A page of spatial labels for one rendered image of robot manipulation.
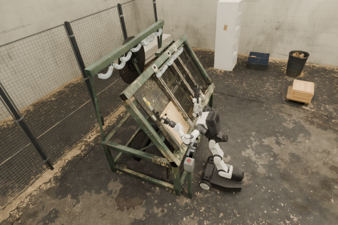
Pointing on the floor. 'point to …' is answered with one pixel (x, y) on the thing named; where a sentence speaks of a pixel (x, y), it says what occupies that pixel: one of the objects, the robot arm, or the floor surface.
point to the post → (189, 185)
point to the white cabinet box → (228, 32)
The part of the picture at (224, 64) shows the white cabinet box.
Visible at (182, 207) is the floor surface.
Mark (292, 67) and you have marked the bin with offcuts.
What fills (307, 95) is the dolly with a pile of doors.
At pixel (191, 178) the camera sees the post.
